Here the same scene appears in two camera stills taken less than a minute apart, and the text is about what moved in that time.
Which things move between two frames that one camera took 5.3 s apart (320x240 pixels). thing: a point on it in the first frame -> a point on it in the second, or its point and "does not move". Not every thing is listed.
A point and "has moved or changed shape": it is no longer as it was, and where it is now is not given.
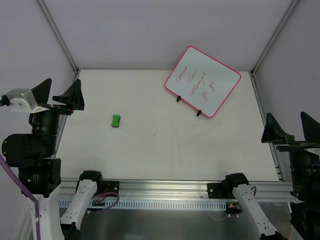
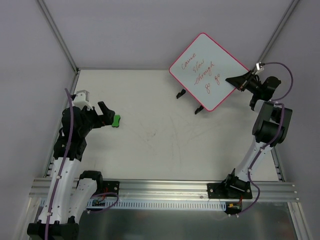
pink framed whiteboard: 203,83 has moved or changed shape
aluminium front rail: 157,190 does not move
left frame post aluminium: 59,37 does not move
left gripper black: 55,109 -> 99,116
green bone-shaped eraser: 115,121 does not move
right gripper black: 296,145 -> 245,81
